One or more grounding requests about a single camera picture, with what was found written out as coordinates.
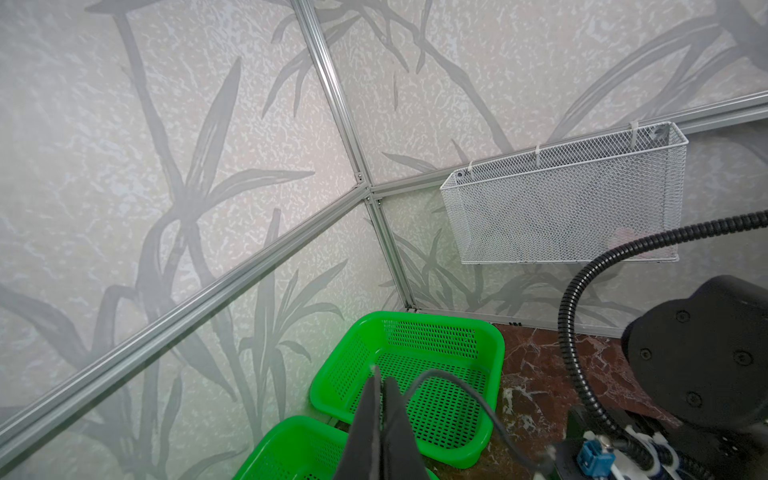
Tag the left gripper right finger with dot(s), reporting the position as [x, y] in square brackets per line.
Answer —
[401, 458]

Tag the middle green plastic basket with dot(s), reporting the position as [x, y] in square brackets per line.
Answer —
[297, 448]

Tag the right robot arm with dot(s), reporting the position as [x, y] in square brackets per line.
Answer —
[702, 358]

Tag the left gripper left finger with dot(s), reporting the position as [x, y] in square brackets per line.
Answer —
[361, 458]

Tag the white wire mesh basket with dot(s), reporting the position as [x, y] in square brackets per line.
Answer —
[561, 203]

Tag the pink object in wire basket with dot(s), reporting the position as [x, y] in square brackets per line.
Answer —
[620, 237]

